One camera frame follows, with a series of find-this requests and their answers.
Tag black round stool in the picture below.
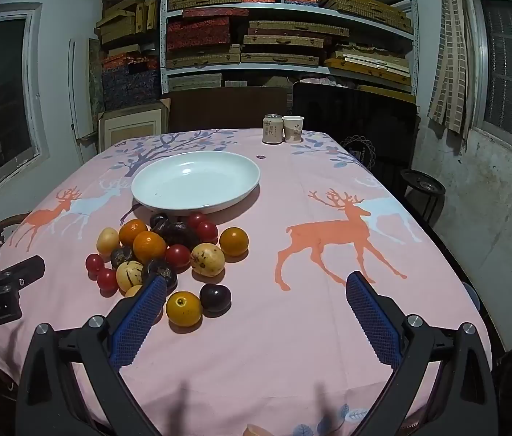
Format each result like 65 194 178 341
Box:
400 169 446 230

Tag hanging woven strips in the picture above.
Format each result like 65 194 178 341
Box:
427 0 471 139

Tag black chair back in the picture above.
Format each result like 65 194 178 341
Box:
291 81 420 173

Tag mottled grey panel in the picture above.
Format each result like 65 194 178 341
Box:
88 39 105 114

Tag large orange tangerine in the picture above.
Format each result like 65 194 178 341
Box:
133 231 167 264

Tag spotted yellow fruit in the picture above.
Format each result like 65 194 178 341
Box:
190 243 226 278

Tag shiny dark passion fruit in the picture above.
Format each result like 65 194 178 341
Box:
142 258 178 290

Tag barred white framed window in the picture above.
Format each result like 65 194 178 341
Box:
467 0 512 169

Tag smooth dark plum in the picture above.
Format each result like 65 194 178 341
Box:
199 283 232 315

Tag pink deer print tablecloth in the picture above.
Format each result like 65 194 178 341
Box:
0 128 495 436

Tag brown wooden chair back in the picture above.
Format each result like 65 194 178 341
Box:
168 87 290 132

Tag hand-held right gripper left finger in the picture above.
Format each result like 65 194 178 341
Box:
15 275 168 436

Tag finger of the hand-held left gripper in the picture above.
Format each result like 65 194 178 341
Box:
0 255 46 294

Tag beige drink can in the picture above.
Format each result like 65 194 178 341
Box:
262 114 284 145

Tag yellow-orange round fruit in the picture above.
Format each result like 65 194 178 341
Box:
166 291 203 328

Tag white oval plate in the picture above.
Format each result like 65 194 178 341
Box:
131 151 261 215

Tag white metal shelf rack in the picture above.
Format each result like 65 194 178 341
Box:
160 0 420 96

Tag white paper cup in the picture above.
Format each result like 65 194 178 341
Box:
282 116 306 143

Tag large dark purple fruit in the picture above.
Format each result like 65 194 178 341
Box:
158 221 201 250

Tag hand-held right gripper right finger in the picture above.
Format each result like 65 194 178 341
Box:
346 271 499 436

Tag pale wooden picture frame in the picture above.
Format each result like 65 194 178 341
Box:
98 102 168 152

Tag white leaning plank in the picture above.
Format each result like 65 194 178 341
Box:
69 39 98 164

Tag pile of cardboard boxes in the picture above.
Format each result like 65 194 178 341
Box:
95 0 163 110

